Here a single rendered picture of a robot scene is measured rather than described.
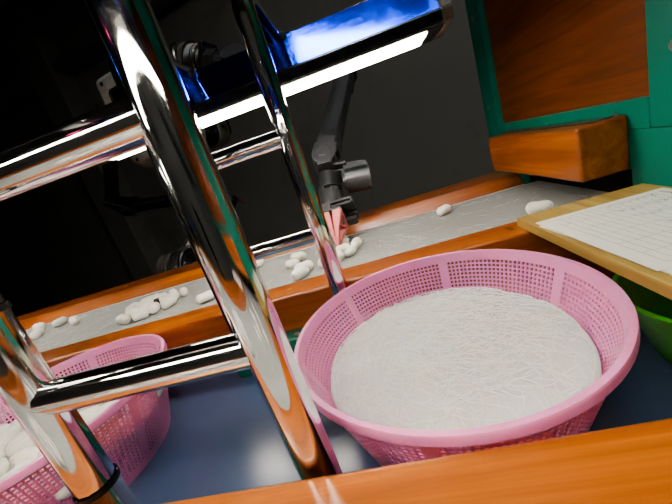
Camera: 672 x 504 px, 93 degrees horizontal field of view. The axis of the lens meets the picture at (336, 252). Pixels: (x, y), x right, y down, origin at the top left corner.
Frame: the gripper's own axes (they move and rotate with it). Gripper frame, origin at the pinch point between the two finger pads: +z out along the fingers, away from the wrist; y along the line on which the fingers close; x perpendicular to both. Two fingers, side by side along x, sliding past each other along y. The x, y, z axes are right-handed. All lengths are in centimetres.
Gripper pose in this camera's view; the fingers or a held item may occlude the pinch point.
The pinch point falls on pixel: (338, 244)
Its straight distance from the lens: 66.4
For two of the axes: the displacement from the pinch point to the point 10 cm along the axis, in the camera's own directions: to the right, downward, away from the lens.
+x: 2.8, 5.1, 8.1
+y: 9.5, -2.5, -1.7
